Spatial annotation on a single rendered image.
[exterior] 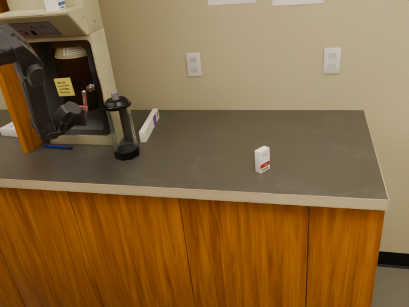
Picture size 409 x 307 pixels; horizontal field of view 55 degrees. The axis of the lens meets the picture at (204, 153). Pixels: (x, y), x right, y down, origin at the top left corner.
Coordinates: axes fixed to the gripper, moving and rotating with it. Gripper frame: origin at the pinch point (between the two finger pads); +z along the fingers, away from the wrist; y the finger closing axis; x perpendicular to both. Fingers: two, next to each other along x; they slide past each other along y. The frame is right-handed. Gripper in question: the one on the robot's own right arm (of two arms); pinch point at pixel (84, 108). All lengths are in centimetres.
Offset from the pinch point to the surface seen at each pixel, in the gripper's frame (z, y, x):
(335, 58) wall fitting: 48, -96, -13
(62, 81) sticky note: 5.5, 11.3, -8.5
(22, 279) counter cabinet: -18, 36, 83
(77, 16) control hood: 0.1, -2.9, -35.0
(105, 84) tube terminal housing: 9.3, -5.6, -7.2
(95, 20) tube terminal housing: 11.4, -3.5, -31.6
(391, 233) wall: 50, -138, 78
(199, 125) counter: 28, -40, 16
